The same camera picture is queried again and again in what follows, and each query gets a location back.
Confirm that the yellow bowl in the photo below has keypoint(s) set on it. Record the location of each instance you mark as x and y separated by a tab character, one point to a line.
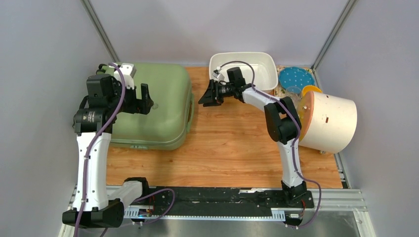
309	88

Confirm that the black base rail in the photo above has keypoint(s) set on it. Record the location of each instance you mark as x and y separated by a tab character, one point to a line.
221	202

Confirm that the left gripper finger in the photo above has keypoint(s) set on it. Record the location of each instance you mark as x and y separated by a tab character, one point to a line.
145	95
144	106

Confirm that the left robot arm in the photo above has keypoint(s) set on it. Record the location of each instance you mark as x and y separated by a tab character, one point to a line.
93	125

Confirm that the blue dotted plate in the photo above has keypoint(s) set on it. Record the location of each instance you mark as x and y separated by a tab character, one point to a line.
295	76

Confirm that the green hard-shell suitcase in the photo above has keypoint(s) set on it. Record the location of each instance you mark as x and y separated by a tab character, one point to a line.
170	118

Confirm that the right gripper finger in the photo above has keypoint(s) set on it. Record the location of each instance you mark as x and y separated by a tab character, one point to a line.
208	93
210	102

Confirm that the clear drinking glass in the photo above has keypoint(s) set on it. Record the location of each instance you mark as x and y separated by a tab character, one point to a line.
295	93

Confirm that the transparent orange disc lid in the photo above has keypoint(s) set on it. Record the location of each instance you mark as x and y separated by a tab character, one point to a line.
304	112

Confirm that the floral placemat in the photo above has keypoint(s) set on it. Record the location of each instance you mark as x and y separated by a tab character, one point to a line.
279	90

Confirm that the white plastic tub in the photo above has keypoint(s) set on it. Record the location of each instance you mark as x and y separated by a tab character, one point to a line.
266	76

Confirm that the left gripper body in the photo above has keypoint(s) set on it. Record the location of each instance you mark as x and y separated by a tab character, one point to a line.
130	101

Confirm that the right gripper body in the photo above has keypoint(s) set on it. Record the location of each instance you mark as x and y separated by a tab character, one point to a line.
222	91

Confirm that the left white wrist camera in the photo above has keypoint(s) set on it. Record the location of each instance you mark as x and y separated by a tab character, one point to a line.
128	70

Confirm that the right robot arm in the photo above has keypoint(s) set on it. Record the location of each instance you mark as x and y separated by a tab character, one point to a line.
282	123

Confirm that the cream cylindrical container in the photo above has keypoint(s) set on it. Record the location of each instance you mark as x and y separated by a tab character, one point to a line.
333	123

